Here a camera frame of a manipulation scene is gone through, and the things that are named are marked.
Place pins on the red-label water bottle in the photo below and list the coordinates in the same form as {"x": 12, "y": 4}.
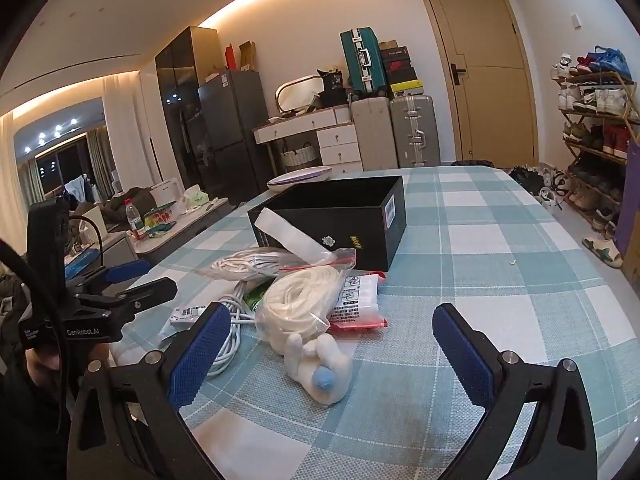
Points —
{"x": 136, "y": 220}

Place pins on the black cloth bag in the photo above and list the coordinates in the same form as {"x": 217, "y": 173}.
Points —
{"x": 470, "y": 163}

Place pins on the black cardboard box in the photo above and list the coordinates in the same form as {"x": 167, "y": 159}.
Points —
{"x": 360, "y": 230}

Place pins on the black yellow shoe box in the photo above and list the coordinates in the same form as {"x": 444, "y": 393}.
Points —
{"x": 404, "y": 89}

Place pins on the silver suitcase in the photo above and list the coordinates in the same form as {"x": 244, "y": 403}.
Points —
{"x": 415, "y": 130}

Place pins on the green tissue box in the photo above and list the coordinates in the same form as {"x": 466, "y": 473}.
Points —
{"x": 195, "y": 195}

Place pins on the teal suitcase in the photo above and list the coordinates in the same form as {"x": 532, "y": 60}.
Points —
{"x": 362, "y": 60}

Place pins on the brown shoe box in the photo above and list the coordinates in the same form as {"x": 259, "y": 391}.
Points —
{"x": 387, "y": 45}

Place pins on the green packet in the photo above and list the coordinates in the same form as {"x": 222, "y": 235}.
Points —
{"x": 256, "y": 300}

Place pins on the beige suitcase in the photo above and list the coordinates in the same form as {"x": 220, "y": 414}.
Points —
{"x": 371, "y": 132}

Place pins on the small labelled clear packet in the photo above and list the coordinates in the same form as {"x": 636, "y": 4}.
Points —
{"x": 186, "y": 316}

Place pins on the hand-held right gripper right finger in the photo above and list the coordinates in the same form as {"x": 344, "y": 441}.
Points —
{"x": 462, "y": 355}

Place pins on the small cardboard box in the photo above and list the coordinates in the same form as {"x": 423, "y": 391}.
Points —
{"x": 247, "y": 56}

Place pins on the grey refrigerator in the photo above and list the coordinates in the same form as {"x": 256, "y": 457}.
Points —
{"x": 235, "y": 125}

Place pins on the white low table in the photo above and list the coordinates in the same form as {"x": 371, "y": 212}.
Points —
{"x": 195, "y": 215}

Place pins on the red-edged white packet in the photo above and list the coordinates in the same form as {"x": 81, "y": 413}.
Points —
{"x": 357, "y": 297}

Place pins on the oval mirror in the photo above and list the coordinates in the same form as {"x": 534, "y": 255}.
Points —
{"x": 300, "y": 92}

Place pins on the oval white plate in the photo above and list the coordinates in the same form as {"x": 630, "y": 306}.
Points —
{"x": 300, "y": 177}

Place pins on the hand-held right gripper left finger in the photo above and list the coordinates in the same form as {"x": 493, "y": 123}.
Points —
{"x": 200, "y": 355}

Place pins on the scattered loose shoes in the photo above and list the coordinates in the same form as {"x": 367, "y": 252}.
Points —
{"x": 535, "y": 182}

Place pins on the dark tall cabinet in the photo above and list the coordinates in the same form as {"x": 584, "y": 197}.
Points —
{"x": 177, "y": 100}

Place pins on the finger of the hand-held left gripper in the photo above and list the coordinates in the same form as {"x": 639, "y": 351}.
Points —
{"x": 127, "y": 270}
{"x": 150, "y": 291}

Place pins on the black red shoe box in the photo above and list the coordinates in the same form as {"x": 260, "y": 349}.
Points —
{"x": 398, "y": 70}

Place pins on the bamboo shoe rack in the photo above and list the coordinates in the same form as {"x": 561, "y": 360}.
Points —
{"x": 595, "y": 115}

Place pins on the person's left hand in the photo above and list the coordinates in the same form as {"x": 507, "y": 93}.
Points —
{"x": 45, "y": 364}

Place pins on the teal checked tablecloth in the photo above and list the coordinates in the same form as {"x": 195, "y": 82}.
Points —
{"x": 500, "y": 270}

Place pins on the woven basket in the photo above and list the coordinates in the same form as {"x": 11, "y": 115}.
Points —
{"x": 299, "y": 157}

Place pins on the white dressing table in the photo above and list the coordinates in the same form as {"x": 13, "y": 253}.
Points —
{"x": 340, "y": 145}

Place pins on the beige slipper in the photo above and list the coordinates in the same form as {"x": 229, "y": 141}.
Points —
{"x": 602, "y": 252}

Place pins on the beige door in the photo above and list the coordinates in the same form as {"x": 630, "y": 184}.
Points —
{"x": 480, "y": 85}

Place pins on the dark shoe box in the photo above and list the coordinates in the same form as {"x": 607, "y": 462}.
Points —
{"x": 395, "y": 53}

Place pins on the white foam sheet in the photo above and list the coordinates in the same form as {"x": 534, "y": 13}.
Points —
{"x": 290, "y": 237}

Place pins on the white plush toy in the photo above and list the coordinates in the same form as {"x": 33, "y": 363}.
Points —
{"x": 325, "y": 360}

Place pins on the shoe rack with shoes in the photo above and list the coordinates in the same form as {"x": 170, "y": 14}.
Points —
{"x": 590, "y": 100}

